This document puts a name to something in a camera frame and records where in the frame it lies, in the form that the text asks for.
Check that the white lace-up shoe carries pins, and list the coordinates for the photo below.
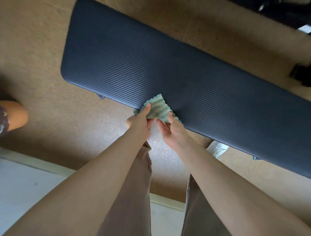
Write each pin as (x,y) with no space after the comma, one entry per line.
(217,148)

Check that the person's right hand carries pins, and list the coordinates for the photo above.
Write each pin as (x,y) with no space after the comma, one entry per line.
(173,132)

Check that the black caster wheel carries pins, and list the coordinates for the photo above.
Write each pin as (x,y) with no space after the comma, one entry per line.
(301,74)

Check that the black chair base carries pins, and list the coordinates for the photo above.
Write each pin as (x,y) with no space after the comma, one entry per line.
(274,9)

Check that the person's left forearm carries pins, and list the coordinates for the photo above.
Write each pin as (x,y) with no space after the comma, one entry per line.
(92,180)

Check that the person's right forearm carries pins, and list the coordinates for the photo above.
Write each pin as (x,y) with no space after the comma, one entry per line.
(233,192)

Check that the beige trousers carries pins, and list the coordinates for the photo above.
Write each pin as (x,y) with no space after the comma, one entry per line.
(131,206)

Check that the person's right thumb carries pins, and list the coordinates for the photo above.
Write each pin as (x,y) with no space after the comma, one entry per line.
(170,116)

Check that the dark blue ribbed padded bench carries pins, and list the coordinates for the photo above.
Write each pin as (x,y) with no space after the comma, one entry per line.
(184,63)

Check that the green striped cleaning cloth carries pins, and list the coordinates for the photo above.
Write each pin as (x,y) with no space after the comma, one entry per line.
(158,106)

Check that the person's left hand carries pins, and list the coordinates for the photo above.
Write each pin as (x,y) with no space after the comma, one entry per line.
(137,122)

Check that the person's left thumb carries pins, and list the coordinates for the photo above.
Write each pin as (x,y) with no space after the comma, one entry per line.
(145,110)

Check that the cream floor threshold strip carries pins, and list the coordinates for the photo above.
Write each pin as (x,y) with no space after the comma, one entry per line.
(48,167)

